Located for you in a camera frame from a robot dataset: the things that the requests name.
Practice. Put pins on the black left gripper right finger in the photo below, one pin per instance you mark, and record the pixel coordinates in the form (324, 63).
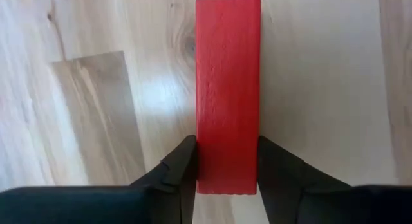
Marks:
(283, 185)

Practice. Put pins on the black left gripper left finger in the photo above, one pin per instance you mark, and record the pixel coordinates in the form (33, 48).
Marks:
(167, 185)

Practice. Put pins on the red wooden block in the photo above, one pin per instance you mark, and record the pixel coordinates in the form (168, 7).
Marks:
(227, 89)

